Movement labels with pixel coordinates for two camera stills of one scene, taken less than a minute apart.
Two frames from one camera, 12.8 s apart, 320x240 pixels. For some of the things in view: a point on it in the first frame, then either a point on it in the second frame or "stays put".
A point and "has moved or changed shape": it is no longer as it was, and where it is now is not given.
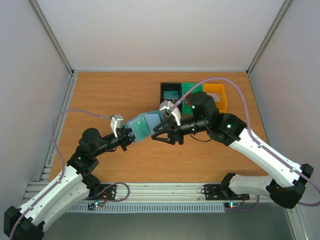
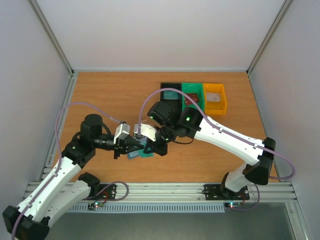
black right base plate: x=218 y=192 stays put
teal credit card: x=140 y=128 has moved or changed shape
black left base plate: x=109 y=194 stays put
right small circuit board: x=232 y=204 stays put
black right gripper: x=173 y=132 to x=158 y=145
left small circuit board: x=96 y=204 stays put
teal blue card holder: x=143 y=126 has moved or changed shape
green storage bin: x=186 y=109 stays put
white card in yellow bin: x=216 y=96 stays put
